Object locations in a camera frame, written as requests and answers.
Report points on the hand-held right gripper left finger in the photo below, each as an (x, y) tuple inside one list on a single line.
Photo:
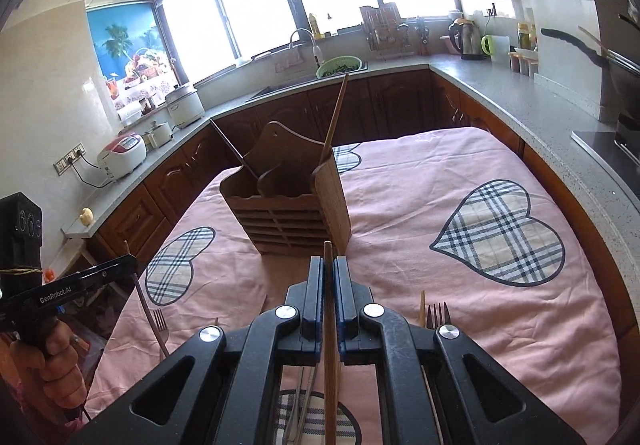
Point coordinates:
[(316, 305)]

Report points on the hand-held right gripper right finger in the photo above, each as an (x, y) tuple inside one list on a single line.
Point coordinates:
[(344, 305)]

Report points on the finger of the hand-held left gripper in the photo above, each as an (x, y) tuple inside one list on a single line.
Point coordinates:
[(107, 272)]

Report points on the metal fork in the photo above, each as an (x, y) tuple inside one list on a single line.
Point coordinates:
[(438, 316), (161, 325)]

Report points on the wooden utensil holder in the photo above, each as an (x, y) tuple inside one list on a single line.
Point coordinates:
[(290, 225)]

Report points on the person's left hand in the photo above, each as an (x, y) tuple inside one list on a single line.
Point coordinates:
[(60, 370)]

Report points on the yellow duck toy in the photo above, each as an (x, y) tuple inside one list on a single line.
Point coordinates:
[(87, 217)]

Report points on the pink heart-print tablecloth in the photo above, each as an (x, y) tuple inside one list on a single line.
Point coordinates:
[(400, 225)]

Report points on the white and red rice cooker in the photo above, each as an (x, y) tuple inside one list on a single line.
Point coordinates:
[(121, 157)]

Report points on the small white pot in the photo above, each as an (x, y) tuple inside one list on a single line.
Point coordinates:
[(159, 135)]

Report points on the black chopstick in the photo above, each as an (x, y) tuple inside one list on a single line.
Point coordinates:
[(232, 148)]

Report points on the large white cooker pot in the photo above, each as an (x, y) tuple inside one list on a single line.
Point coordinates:
[(184, 106)]

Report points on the wooden lower cabinets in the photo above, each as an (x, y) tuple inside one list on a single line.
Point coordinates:
[(390, 100)]

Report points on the green colander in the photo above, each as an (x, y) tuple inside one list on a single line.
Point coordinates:
[(339, 67)]

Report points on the chrome kitchen faucet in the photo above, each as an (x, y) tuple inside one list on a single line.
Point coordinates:
[(314, 47)]

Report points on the dish rack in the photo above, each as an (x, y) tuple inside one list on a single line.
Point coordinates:
[(384, 32)]

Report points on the yellow bottle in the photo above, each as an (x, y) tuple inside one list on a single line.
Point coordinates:
[(314, 26)]

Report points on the knife holder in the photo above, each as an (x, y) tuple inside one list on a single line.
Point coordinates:
[(422, 37)]

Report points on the electric kettle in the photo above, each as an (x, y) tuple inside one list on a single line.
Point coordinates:
[(467, 40)]

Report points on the row of spice jars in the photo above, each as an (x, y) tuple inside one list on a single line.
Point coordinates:
[(522, 62)]

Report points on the white container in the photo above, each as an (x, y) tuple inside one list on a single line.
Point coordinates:
[(501, 46)]

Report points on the gas stove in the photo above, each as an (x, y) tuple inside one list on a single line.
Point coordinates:
[(605, 140)]

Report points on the seasoning bottles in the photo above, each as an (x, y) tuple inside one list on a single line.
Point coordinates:
[(525, 35)]

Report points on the wall socket strip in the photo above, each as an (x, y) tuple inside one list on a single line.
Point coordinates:
[(69, 157)]

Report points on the palm tree wall poster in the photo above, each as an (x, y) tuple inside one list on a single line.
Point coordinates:
[(120, 40)]

